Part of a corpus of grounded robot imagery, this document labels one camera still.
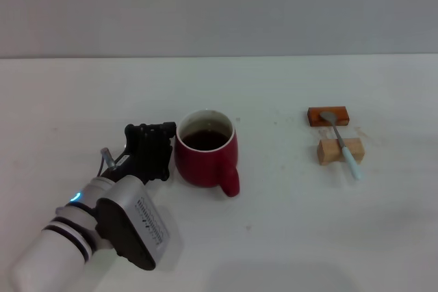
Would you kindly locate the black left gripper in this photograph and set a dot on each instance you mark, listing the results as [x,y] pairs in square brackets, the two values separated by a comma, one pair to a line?
[137,158]

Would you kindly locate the red ceramic cup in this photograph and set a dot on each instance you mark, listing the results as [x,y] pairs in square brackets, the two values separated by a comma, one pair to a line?
[205,169]

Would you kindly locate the light wooden spoon rest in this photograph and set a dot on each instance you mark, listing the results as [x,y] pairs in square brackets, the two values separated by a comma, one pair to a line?
[328,152]

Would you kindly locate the dark coffee liquid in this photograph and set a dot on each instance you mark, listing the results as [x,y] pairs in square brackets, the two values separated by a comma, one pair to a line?
[205,139]

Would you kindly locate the dark brown wooden block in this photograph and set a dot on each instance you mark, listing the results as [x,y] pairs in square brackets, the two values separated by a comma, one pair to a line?
[315,117]

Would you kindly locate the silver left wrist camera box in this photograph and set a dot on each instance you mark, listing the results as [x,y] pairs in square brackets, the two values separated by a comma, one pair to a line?
[137,216]

